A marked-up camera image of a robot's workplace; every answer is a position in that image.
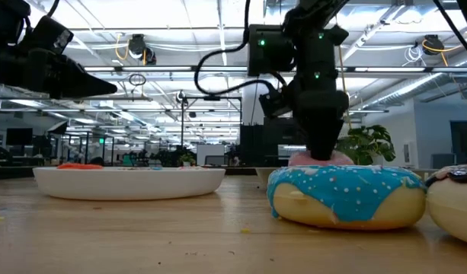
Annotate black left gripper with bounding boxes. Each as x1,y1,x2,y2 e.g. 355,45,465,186
0,47,118,99

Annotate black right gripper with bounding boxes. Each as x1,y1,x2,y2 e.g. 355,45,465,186
293,64,350,161

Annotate large pink frosted donut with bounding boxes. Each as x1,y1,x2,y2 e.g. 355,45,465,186
288,150,355,167

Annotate large blue frosted donut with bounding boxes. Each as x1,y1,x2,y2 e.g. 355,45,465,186
266,164,427,231

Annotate grey round plate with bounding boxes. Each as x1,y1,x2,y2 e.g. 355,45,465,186
254,166,291,188

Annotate small red frosted donut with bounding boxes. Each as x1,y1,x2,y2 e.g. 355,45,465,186
56,162,104,170

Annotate large chocolate frosted donut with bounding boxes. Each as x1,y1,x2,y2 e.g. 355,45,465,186
424,163,467,247

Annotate green potted plant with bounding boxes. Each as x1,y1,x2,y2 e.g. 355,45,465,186
334,124,397,167

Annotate black perforated computer case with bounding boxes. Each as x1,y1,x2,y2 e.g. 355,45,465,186
238,116,307,167

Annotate black office monitor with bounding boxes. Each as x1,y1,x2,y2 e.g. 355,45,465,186
4,127,34,148

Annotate white round plate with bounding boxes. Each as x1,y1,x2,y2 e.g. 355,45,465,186
33,166,226,202

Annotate small green office plant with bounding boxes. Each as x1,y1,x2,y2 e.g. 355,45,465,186
178,151,198,167

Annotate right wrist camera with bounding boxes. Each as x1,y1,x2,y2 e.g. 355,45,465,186
258,89,295,119

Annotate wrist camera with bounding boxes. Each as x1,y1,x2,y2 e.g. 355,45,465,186
18,14,75,56
258,89,295,119

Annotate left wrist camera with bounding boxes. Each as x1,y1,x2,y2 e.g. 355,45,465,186
18,14,75,56

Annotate ceiling cord reel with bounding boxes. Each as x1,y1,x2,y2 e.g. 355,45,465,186
126,33,158,66
421,33,446,57

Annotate silver ventilation duct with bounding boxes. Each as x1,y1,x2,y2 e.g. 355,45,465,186
360,71,467,112

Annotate black camera cable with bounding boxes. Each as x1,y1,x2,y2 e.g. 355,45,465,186
194,0,291,97

